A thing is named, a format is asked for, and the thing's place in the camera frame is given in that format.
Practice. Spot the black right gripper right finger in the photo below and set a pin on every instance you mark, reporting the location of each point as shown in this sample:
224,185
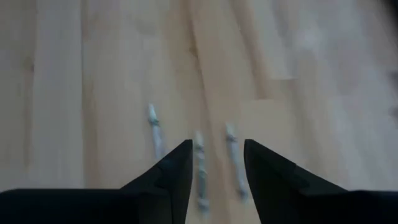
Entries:
273,186

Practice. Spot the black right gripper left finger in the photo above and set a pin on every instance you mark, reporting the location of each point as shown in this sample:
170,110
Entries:
171,186

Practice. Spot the white crayon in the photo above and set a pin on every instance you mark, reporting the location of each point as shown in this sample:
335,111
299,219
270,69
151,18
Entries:
155,133
236,161
201,174

